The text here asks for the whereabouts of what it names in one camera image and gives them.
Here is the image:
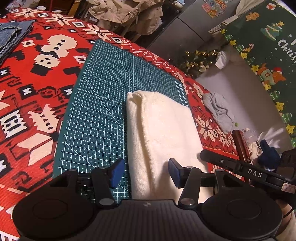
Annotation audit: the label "grey refrigerator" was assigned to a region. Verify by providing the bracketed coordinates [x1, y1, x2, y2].
[147, 1, 239, 61]

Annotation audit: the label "person's right hand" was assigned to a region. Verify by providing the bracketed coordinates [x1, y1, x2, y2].
[275, 200, 296, 241]

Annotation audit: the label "folded blue jeans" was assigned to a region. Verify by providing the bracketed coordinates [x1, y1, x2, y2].
[0, 21, 34, 65]

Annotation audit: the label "beige jacket on chair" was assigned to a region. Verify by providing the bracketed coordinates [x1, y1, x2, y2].
[88, 0, 164, 35]

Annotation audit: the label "navy fluffy garment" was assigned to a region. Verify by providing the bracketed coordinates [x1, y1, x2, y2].
[257, 140, 280, 169]

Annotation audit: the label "small christmas tree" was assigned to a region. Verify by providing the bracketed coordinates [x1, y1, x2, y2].
[179, 49, 219, 79]

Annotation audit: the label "green christmas wall banner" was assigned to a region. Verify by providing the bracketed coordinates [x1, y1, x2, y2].
[221, 1, 295, 147]

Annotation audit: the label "green cutting mat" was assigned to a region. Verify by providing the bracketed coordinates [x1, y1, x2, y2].
[52, 39, 191, 204]

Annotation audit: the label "white knit sweater vest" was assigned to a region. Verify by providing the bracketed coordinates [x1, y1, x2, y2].
[126, 90, 208, 201]

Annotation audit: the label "red christmas pattern blanket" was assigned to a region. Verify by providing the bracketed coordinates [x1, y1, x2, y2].
[1, 8, 238, 240]

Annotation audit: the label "grey knit sweater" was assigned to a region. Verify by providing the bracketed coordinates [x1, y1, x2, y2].
[202, 92, 235, 134]

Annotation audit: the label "dark wooden side table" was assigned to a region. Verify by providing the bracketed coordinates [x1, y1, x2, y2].
[232, 130, 251, 164]

